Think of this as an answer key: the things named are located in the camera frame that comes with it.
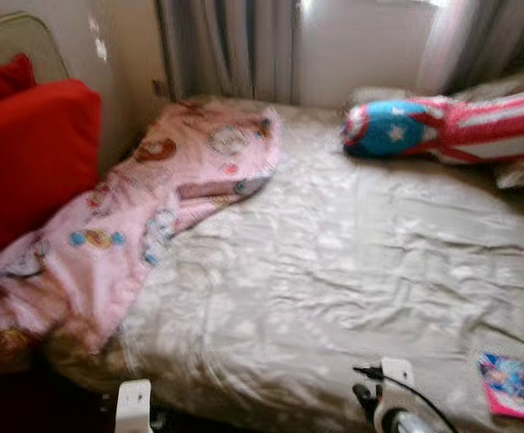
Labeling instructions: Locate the star striped bolster pillow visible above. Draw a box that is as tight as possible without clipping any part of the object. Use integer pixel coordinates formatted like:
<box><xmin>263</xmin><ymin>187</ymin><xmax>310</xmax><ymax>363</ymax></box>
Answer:
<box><xmin>341</xmin><ymin>88</ymin><xmax>524</xmax><ymax>165</ymax></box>

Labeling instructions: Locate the beige floral pillow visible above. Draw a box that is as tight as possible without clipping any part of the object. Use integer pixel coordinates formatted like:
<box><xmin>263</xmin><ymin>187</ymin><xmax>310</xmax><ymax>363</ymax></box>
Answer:
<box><xmin>451</xmin><ymin>68</ymin><xmax>524</xmax><ymax>190</ymax></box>

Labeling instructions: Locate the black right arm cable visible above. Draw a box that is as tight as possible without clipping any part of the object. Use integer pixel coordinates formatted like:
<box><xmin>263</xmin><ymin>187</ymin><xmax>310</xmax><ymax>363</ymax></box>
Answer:
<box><xmin>352</xmin><ymin>364</ymin><xmax>461</xmax><ymax>433</ymax></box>

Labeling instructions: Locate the beige rounded chair back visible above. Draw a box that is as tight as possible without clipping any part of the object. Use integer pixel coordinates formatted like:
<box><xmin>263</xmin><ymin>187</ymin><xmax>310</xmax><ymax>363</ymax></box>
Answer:
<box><xmin>0</xmin><ymin>12</ymin><xmax>71</xmax><ymax>87</ymax></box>

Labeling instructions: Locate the red cushion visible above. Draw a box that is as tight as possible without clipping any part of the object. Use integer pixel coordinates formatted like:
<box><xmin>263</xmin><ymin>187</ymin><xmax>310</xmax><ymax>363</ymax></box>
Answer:
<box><xmin>0</xmin><ymin>52</ymin><xmax>37</xmax><ymax>111</ymax></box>

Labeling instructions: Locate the red sofa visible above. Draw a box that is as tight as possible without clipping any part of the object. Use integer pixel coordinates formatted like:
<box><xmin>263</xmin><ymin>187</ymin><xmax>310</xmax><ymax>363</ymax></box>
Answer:
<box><xmin>0</xmin><ymin>79</ymin><xmax>103</xmax><ymax>267</ymax></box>

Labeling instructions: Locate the pink cartoon blanket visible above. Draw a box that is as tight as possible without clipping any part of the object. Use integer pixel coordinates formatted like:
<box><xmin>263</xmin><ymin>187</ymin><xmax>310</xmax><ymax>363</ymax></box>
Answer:
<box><xmin>0</xmin><ymin>99</ymin><xmax>282</xmax><ymax>357</ymax></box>

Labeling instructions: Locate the colourful anime magazine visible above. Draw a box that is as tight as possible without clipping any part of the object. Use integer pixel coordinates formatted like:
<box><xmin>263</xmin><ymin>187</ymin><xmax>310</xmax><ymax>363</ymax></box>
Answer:
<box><xmin>478</xmin><ymin>352</ymin><xmax>524</xmax><ymax>423</ymax></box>

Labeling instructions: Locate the small flat beige pillow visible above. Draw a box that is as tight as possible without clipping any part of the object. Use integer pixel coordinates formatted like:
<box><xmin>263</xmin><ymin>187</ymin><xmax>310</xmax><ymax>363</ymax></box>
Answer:
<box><xmin>347</xmin><ymin>84</ymin><xmax>407</xmax><ymax>105</ymax></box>

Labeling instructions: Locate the beige floral bed sheet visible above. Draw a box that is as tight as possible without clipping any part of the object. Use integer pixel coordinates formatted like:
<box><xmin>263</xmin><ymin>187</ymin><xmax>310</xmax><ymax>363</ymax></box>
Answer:
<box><xmin>41</xmin><ymin>95</ymin><xmax>524</xmax><ymax>433</ymax></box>

